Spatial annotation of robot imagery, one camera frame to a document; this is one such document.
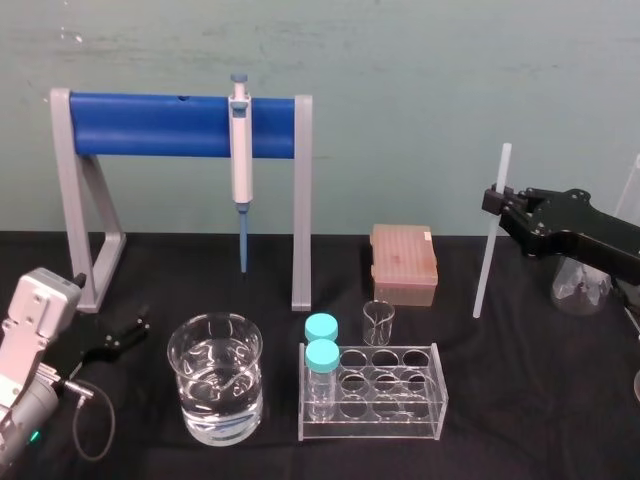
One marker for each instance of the large glass beaker with water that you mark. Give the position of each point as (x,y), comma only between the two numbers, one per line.
(215,380)

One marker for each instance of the grey stand with blue bar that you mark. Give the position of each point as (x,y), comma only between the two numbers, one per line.
(150,125)

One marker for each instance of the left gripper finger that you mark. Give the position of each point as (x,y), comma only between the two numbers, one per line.
(131,325)
(131,340)

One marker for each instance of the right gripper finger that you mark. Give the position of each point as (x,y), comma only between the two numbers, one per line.
(497,204)
(522,196)

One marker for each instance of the clear acrylic tube rack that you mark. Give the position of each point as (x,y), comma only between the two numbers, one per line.
(380,405)

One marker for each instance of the clear glass conical flask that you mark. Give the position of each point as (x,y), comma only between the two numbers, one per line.
(575,295)

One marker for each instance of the white stirring rod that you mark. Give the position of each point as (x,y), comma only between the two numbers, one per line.
(487,260)

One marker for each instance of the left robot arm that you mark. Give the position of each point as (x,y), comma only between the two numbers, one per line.
(30,320)

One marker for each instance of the clear glass vessel rim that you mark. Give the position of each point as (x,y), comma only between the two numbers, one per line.
(637,385)

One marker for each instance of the glass vial with teal cap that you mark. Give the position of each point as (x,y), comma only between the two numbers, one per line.
(322,355)
(321,326)

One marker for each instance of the black table cloth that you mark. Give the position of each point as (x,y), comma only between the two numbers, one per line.
(500,400)

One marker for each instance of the small empty glass beaker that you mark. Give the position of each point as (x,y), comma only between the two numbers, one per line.
(378,325)

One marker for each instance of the brown pipette tip box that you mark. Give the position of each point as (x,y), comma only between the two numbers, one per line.
(402,260)

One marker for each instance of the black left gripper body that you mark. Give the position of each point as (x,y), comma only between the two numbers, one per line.
(75,362)

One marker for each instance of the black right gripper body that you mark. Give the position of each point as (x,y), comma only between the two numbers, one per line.
(570,225)

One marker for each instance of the white and blue pipette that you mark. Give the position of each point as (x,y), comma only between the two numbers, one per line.
(241,150)

